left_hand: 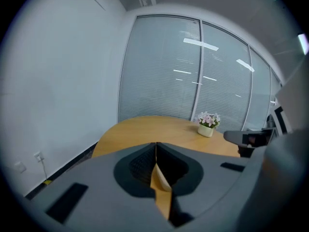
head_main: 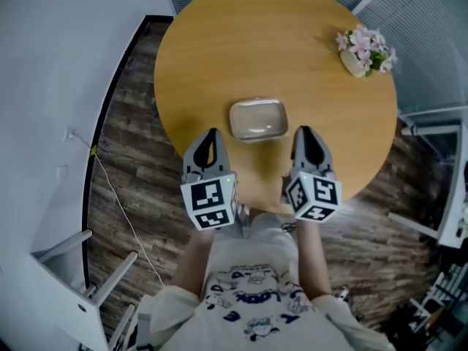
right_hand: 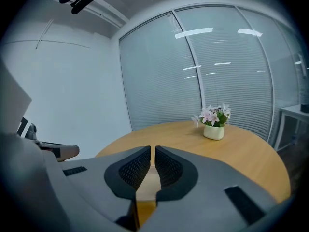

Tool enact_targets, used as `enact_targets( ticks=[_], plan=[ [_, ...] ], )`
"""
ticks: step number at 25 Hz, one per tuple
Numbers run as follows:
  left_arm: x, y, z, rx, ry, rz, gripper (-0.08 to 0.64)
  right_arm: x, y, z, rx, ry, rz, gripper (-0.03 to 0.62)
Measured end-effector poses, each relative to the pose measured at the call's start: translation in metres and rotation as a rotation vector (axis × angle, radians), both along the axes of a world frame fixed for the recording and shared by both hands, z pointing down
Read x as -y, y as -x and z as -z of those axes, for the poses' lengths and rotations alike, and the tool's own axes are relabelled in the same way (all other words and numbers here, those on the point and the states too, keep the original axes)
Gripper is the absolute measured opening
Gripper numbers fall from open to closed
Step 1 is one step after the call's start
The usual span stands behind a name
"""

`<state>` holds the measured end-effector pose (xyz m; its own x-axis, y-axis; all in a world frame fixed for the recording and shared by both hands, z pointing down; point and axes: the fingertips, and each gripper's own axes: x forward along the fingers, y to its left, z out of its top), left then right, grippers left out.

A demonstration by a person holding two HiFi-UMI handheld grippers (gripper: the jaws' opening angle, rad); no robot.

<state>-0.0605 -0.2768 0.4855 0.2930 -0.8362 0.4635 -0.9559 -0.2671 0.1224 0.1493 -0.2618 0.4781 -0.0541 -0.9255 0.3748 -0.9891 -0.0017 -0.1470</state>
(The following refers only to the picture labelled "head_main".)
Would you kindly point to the yellow tape piece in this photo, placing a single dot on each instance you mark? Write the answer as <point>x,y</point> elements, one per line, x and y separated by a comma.
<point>93,151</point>

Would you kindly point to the clear plastic lidded container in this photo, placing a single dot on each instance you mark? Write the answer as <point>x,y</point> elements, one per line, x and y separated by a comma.
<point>259,120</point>

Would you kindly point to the pink flowers in white pot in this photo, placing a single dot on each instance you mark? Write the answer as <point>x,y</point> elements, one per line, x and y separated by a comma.
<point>365,51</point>

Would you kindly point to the round wooden table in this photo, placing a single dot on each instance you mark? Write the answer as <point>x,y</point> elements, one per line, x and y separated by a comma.
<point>263,49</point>

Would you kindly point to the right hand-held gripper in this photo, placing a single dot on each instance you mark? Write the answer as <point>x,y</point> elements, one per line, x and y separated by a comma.
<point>314,196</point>

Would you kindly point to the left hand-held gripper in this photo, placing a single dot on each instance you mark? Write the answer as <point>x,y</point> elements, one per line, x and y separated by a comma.
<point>209,196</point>

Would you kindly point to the person's left forearm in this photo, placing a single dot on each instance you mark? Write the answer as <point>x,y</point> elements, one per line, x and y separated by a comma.
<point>194,262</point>

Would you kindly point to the white metal rack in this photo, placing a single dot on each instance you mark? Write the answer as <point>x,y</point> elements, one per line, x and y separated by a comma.
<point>438,298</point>

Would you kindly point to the person's right forearm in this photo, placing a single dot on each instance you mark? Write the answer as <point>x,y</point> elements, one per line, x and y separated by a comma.
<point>311,258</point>

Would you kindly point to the white wall socket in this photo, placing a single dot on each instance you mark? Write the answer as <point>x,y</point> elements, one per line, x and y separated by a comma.
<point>70,134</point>

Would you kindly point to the white desk with frame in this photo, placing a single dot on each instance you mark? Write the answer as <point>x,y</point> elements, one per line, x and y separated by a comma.
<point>451,181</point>

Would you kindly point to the white cabinet with legs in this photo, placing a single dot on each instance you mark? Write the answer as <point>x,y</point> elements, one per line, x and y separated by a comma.
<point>69,280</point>

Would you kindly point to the person's white printed shirt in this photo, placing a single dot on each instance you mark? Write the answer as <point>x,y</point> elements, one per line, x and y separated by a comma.
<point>263,291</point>

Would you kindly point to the black baseboard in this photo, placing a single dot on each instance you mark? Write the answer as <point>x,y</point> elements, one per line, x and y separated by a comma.
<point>96,134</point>

